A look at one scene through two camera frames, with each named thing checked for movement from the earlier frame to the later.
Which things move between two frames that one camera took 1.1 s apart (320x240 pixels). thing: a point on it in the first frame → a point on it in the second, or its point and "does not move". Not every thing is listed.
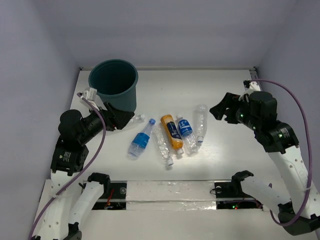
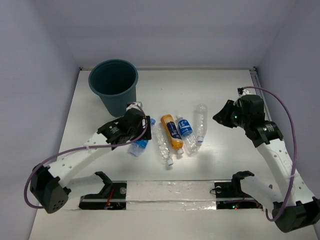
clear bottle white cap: (201, 120) does not move
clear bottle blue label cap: (140, 141) does not move
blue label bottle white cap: (185, 129) does not move
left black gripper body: (109, 117) → (145, 127)
